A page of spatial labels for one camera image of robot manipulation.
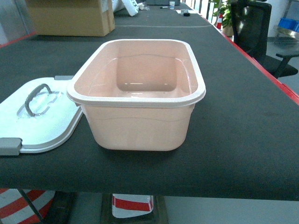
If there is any white box lid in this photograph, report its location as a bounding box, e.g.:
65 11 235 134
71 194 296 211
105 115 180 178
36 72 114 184
0 76 83 156

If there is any white paper cup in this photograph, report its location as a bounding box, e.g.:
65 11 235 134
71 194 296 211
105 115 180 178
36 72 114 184
169 1 176 10

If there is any black table mat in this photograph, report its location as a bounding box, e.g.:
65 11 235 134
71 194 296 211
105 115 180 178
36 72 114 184
0 7 299 201

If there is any cardboard box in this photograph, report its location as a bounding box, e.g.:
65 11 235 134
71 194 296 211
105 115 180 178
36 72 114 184
25 0 115 37

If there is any potted green plant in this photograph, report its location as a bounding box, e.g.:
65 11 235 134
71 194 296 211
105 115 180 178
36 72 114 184
208 0 234 37

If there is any blue bin on side rack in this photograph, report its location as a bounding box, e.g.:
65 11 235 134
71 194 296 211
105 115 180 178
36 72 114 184
278 18 299 32

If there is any red white traffic cone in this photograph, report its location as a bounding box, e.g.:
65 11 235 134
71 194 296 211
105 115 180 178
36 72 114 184
0 189 55 224

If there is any white foam piece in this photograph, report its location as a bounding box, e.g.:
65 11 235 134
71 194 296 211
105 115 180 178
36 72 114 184
112 0 145 17

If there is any pink plastic storage box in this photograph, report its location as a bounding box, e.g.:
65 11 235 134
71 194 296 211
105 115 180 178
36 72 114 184
67 39 206 151

